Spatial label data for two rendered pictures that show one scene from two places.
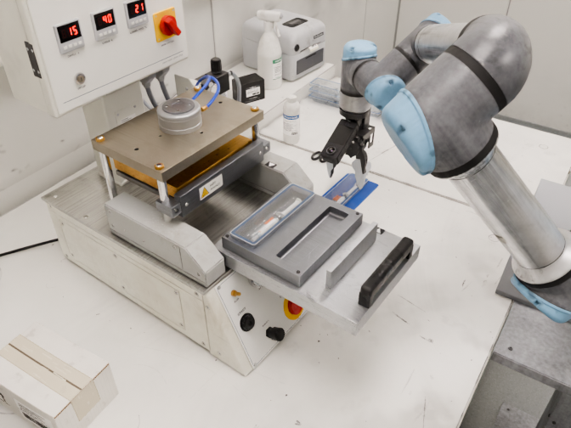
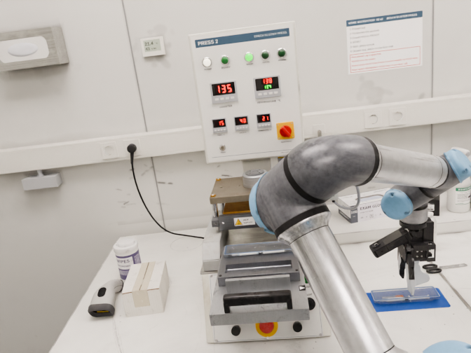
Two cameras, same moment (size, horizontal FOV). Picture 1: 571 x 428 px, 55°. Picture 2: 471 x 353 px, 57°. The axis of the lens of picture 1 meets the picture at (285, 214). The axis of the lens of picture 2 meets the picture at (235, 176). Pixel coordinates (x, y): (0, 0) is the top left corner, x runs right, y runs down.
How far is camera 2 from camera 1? 0.90 m
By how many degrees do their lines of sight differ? 56
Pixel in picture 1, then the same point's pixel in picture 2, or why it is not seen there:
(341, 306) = (216, 304)
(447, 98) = (268, 177)
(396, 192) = (458, 318)
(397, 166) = not seen: outside the picture
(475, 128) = (282, 204)
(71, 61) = (219, 138)
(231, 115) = not seen: hidden behind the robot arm
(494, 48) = (297, 150)
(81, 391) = (139, 291)
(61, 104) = (210, 157)
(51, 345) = (156, 270)
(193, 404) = (175, 337)
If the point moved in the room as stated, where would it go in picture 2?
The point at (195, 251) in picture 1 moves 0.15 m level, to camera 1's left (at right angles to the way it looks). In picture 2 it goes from (206, 247) to (183, 231)
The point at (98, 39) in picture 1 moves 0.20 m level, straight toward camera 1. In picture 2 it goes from (236, 129) to (193, 146)
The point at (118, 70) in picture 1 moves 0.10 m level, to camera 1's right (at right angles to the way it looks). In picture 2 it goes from (248, 149) to (265, 153)
